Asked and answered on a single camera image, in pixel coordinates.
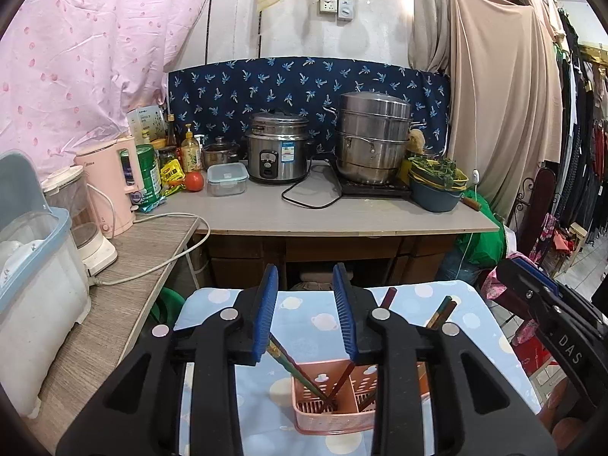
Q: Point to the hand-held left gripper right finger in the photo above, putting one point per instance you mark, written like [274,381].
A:
[344,313]

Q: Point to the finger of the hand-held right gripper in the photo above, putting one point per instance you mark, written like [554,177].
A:
[536,270]
[522,287]

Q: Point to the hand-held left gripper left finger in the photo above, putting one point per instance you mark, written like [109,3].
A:
[266,313]

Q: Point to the red chopstick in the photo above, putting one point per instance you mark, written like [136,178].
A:
[343,377]

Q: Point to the dark maroon chopstick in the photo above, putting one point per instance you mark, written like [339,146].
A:
[449,312]
[311,385]

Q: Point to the pink perforated utensil basket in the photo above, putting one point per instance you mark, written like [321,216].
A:
[342,418]

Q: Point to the person's right hand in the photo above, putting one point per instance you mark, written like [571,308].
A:
[567,425]

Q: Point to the pink floral cloth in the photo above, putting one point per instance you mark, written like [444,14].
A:
[503,289]

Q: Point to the light blue printed tablecloth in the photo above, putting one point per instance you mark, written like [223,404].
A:
[313,323]

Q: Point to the small wooden stool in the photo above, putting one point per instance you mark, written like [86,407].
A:
[577,237]

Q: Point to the green bag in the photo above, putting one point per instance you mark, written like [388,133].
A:
[482,242]

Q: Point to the dark metal chair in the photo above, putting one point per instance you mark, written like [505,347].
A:
[541,199]

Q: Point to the green plastic stool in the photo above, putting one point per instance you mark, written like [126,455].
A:
[168,306]

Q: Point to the wooden counter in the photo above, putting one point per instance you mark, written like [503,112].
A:
[332,216]

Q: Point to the dark blue basin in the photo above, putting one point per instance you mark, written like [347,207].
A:
[434,199]

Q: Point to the black induction cooker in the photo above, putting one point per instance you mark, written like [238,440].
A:
[375,189]

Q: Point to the hanging clothes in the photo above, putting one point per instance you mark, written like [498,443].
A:
[589,142]

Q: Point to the clear food container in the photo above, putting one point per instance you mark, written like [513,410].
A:
[227,180]

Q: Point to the green bowls with vegetables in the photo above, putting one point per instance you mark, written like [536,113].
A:
[437,171]

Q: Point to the red tomato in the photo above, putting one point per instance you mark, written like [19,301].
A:
[194,181]

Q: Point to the stainless steel rice cooker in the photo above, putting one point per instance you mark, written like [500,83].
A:
[278,152]

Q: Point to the yellow snack packet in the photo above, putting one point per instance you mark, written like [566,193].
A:
[172,178]

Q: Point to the small pot with glass lid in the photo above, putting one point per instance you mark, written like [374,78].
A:
[220,152]

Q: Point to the yellow soap pump bottle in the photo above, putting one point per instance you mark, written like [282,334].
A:
[191,154]

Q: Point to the stainless steel steamer pot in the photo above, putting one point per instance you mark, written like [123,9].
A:
[373,137]

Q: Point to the beige curtain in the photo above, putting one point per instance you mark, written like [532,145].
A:
[498,95]

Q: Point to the green tin can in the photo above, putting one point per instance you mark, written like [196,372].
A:
[148,175]

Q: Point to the glass jar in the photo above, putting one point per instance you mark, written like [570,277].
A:
[167,157]

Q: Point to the white blender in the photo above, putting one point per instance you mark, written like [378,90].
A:
[88,237]

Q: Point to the dark sauce bottle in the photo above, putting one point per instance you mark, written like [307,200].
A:
[171,133]

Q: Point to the pink electric kettle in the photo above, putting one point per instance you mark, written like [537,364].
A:
[107,185]

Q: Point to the white carton box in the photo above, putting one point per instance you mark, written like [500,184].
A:
[145,126]

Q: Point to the white dish rack box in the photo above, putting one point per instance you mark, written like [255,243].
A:
[42,304]

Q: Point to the dark blue printed cloth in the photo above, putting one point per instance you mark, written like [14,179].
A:
[228,85]

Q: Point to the pink printed curtain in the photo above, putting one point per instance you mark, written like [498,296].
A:
[85,57]

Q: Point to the grey dial switch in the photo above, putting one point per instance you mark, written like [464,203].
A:
[345,10]

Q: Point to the white wall socket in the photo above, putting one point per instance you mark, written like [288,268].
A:
[328,6]

